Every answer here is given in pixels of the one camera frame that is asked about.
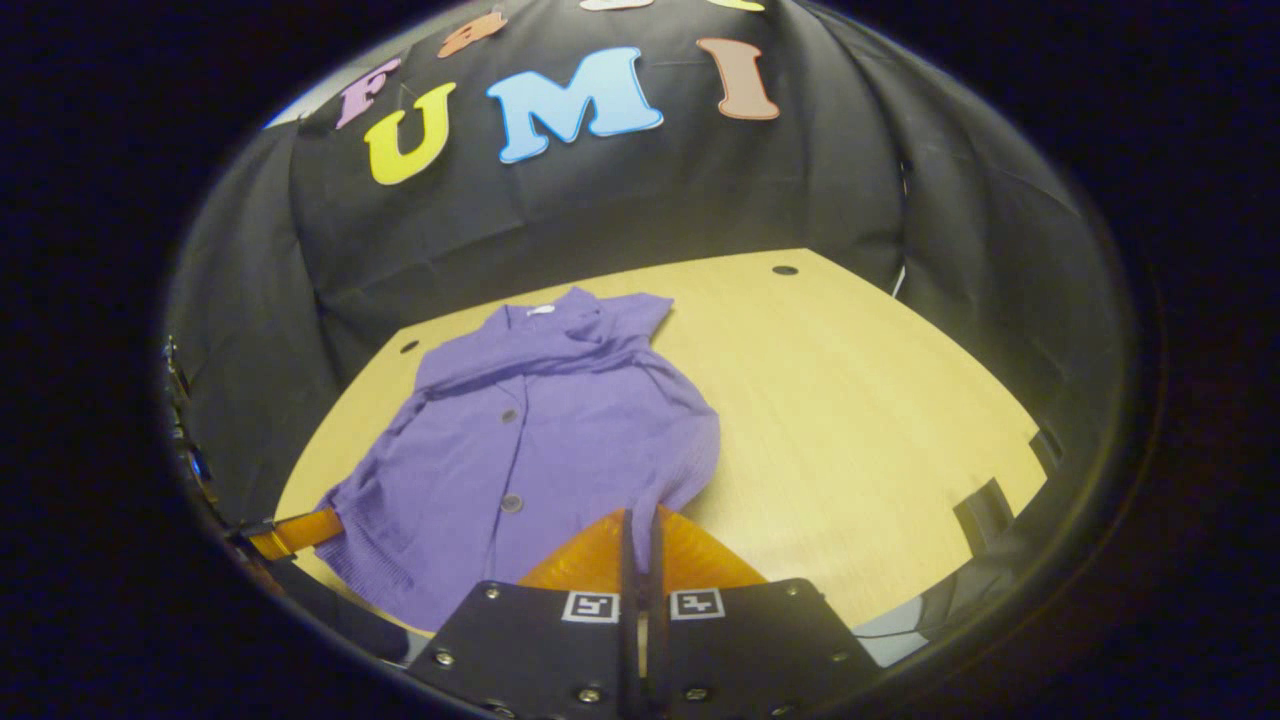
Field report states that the purple button-up cardigan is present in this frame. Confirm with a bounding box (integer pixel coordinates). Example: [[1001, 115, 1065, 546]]
[[315, 287, 723, 701]]

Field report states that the black backdrop cloth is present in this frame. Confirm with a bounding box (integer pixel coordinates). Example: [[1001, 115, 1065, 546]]
[[165, 0, 1131, 521]]

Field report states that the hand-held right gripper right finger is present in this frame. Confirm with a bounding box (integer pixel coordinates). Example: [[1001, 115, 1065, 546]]
[[645, 505, 881, 720]]

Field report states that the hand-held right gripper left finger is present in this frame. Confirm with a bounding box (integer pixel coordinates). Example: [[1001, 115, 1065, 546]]
[[405, 505, 641, 720]]

